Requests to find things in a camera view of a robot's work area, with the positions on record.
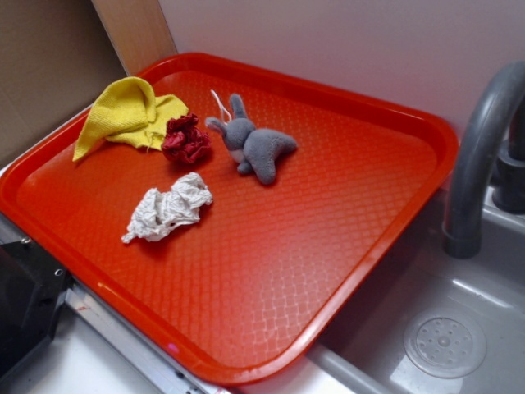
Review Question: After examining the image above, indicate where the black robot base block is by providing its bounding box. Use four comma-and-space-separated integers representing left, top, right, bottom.
1, 237, 71, 380

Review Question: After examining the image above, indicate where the crumpled red paper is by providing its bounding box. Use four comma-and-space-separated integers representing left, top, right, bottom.
161, 113, 212, 164

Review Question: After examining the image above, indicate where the crumpled white paper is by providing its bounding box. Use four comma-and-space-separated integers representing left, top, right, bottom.
121, 172, 213, 244

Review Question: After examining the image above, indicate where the grey plush bunny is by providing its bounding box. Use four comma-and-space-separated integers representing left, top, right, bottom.
205, 91, 298, 186

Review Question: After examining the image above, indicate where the red plastic tray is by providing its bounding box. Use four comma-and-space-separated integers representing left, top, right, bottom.
1, 53, 459, 387

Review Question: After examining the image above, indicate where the yellow cloth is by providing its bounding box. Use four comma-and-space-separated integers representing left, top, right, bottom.
72, 77, 189, 162

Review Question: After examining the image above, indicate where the wooden board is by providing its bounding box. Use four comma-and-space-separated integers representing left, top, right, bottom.
92, 0, 178, 76

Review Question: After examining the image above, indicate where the grey plastic sink basin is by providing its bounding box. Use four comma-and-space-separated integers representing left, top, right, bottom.
305, 184, 525, 394

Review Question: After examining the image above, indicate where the grey sink faucet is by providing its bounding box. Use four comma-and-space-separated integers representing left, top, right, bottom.
442, 61, 524, 259

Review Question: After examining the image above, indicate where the sink drain strainer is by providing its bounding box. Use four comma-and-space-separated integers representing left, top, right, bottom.
404, 314, 487, 379

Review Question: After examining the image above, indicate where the cardboard panel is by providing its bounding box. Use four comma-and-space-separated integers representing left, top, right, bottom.
1, 1, 126, 165

